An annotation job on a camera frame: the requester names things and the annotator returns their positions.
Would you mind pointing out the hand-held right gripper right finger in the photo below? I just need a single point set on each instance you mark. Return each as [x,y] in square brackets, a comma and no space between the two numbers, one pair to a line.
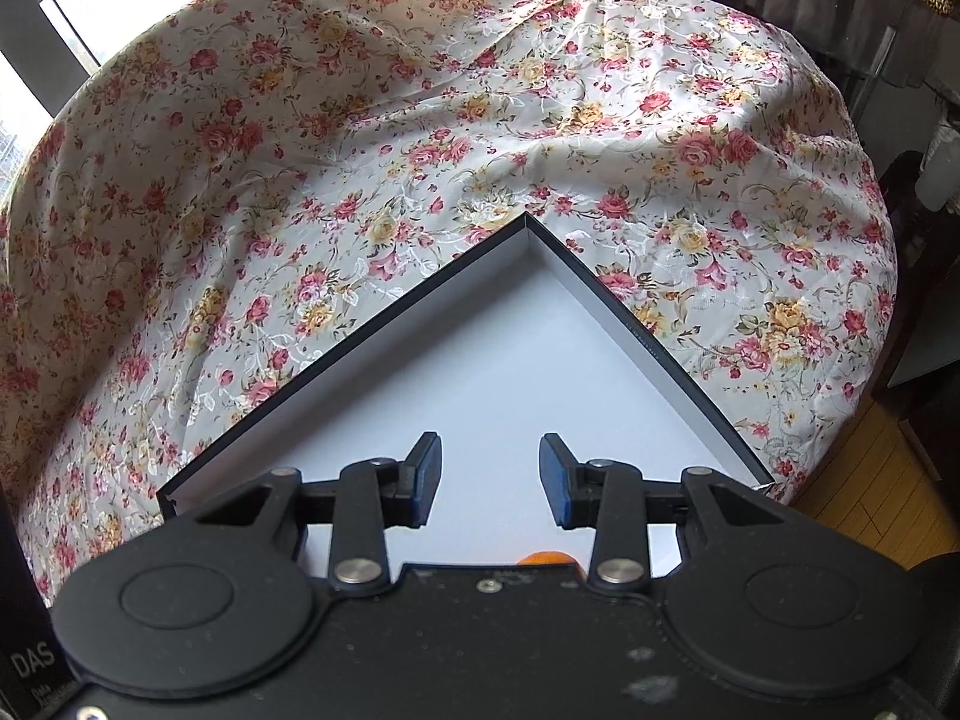
[553,480]

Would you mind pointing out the dark window frame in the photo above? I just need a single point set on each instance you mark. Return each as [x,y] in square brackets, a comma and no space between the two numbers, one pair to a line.
[46,41]

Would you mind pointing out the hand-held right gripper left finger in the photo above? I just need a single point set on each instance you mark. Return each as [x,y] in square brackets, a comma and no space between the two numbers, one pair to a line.
[424,480]

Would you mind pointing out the orange tangerine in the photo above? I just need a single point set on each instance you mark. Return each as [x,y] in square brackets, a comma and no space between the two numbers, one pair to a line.
[544,559]

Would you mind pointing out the dark furniture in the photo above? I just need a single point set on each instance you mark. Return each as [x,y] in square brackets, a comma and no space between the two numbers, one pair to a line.
[926,300]

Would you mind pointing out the floral cloth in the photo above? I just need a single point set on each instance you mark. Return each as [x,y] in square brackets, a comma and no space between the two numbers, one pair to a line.
[300,165]

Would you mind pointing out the black box with white inside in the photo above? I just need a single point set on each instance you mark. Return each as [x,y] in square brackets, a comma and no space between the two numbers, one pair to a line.
[487,360]

